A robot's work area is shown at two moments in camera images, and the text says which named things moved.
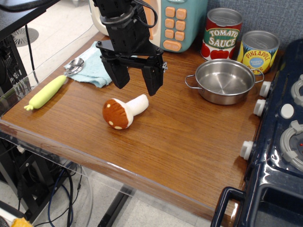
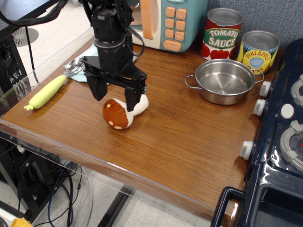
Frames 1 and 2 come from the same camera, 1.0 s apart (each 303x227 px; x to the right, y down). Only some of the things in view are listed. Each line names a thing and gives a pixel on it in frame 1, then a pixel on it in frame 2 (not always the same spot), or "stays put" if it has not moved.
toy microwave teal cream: x=176 y=26 stays put
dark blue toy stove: x=273 y=191 stays put
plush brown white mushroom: x=120 y=115 stays put
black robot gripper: x=129 y=44 -> x=116 y=64
